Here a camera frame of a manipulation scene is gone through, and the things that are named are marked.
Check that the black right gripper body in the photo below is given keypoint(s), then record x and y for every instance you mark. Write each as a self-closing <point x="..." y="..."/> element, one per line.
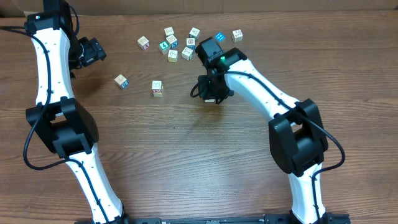
<point x="210" y="90"/>

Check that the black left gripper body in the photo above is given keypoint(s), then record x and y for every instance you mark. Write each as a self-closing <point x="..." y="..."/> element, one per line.
<point x="89" y="52"/>

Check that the blue sided wooden block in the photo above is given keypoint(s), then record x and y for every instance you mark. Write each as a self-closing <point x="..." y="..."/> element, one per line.
<point x="121" y="81"/>

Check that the red E wooden block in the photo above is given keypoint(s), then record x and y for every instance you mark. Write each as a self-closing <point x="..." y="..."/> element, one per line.
<point x="157" y="86"/>

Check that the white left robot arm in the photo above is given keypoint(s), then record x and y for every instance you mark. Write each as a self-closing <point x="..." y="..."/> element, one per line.
<point x="60" y="121"/>

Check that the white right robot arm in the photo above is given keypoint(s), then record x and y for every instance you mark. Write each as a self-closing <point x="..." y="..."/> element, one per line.
<point x="296" y="136"/>

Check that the blue top wooden block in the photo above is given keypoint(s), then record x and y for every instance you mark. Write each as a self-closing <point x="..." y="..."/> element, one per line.
<point x="220" y="37"/>

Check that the blue framed wooden block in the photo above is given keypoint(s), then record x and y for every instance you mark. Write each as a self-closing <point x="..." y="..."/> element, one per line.
<point x="190" y="42"/>

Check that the red X wooden block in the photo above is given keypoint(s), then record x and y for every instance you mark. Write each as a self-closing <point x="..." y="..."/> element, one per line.
<point x="143" y="43"/>

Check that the letter K wooden block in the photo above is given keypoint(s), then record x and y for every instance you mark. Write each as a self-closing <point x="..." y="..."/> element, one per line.
<point x="237" y="35"/>

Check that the teal edged wooden block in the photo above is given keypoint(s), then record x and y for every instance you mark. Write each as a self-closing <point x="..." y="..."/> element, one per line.
<point x="194" y="33"/>

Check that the blue X wooden block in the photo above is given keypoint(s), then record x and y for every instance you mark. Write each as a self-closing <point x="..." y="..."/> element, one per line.
<point x="172" y="40"/>

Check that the green 4 wooden block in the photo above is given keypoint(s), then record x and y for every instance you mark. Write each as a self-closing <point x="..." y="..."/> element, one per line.
<point x="164" y="47"/>

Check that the plain top wooden block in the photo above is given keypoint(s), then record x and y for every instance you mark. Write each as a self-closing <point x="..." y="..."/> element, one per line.
<point x="169" y="31"/>

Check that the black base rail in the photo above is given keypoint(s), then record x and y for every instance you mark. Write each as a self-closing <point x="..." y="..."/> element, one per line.
<point x="328" y="218"/>

